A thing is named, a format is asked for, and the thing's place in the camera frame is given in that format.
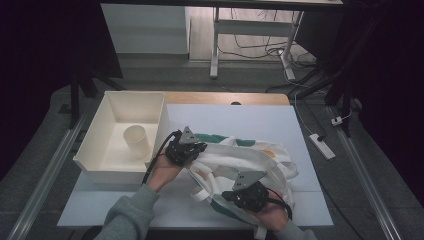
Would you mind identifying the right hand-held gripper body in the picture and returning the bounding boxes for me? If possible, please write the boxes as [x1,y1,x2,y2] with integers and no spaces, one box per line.
[231,170,270,214]

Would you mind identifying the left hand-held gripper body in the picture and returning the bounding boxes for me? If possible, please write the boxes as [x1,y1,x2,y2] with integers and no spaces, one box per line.
[165,126,203,168]

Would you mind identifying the white tote bag colourful patches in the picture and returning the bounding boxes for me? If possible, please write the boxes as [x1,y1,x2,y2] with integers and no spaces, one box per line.
[186,133,299,240]

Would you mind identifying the white cup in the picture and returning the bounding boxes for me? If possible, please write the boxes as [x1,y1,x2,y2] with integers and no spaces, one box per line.
[123,124,152,161]

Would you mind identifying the white plastic storage box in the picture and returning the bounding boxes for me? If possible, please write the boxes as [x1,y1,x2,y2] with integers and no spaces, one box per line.
[72,90,171,185]

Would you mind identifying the person's left hand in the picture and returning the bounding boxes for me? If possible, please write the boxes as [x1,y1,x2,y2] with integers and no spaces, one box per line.
[146,153,184,193]

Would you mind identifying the person's right hand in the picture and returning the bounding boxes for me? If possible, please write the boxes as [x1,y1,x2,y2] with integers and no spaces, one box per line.
[254,203,290,233]

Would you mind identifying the white power strip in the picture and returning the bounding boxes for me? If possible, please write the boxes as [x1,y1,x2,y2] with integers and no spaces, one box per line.
[308,133,337,160]

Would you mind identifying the black metal stand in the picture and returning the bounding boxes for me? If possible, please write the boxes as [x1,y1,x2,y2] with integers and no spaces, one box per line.
[67,64,127,130]
[294,0,393,138]

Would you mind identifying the white cabinet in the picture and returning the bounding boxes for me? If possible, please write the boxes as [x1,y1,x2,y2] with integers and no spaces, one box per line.
[100,3,191,55]

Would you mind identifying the dark curtain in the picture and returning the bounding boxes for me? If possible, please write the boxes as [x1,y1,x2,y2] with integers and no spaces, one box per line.
[346,0,424,206]
[0,0,123,183]

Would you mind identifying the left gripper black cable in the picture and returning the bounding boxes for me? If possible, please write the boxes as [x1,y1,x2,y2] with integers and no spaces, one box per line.
[141,130,183,186]

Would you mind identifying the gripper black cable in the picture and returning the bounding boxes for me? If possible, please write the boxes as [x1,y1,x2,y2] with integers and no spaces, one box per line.
[141,130,183,186]
[264,187,294,222]

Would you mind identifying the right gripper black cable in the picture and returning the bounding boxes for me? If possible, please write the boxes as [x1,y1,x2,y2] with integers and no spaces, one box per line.
[264,187,294,222]

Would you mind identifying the white power strip cable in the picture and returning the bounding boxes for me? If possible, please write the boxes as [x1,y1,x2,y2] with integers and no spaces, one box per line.
[283,68,316,136]

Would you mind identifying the tangle of thin floor cables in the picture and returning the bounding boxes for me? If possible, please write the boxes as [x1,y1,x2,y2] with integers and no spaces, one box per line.
[218,8,318,68]

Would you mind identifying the thick black floor cable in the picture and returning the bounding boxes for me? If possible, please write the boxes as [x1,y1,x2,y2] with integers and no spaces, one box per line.
[265,65,323,95]

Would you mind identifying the aluminium floor rail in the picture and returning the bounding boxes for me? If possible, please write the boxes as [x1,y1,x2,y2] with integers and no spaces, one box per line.
[6,113,88,240]
[328,105,405,240]

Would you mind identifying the white desk frame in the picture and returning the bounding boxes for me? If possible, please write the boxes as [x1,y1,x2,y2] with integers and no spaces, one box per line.
[209,6,305,81]

